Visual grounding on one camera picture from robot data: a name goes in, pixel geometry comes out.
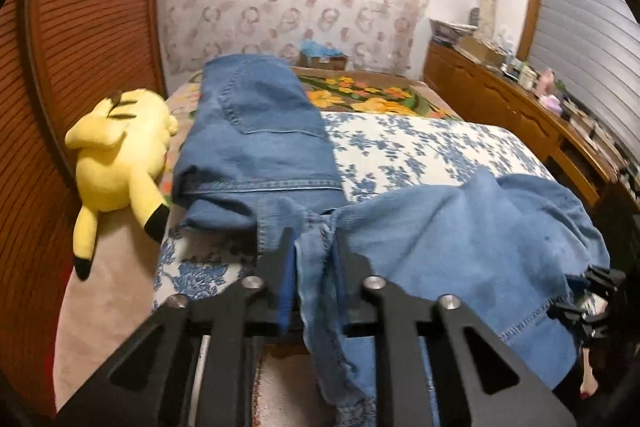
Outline yellow plush toy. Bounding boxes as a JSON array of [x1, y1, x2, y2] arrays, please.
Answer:
[[65, 88, 179, 280]]

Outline blue denim pants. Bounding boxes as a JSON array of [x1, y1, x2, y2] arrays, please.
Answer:
[[172, 53, 611, 427]]

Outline stack of papers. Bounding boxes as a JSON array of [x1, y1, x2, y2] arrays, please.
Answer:
[[430, 18, 476, 45]]

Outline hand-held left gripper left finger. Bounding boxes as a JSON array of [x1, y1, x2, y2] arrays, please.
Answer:
[[52, 227, 296, 427]]

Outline blue cloth bundle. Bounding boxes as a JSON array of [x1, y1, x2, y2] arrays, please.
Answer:
[[300, 39, 346, 58]]

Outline open cardboard box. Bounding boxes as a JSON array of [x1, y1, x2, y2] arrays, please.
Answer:
[[457, 36, 506, 62]]

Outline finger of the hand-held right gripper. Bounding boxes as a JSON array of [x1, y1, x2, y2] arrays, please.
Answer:
[[550, 301, 592, 324], [582, 264, 627, 294]]

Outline grey window blind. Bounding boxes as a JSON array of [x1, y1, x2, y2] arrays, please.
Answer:
[[527, 0, 640, 148]]

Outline person's right hand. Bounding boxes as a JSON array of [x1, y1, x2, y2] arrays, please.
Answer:
[[580, 347, 602, 400]]

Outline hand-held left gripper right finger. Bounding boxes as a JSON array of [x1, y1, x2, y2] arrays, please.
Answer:
[[334, 229, 578, 427]]

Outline colourful flower blanket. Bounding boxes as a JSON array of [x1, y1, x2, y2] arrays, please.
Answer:
[[52, 69, 463, 427]]

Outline long wooden cabinet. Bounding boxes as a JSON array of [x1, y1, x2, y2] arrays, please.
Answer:
[[424, 42, 640, 228]]

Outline small cardboard box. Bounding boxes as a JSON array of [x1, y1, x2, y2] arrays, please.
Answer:
[[300, 52, 348, 70]]

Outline white blue floral bedsheet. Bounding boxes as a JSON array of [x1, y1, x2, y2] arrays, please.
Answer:
[[152, 109, 556, 308]]

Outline brown louvered wardrobe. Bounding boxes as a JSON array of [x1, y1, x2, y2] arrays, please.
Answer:
[[0, 0, 168, 408]]

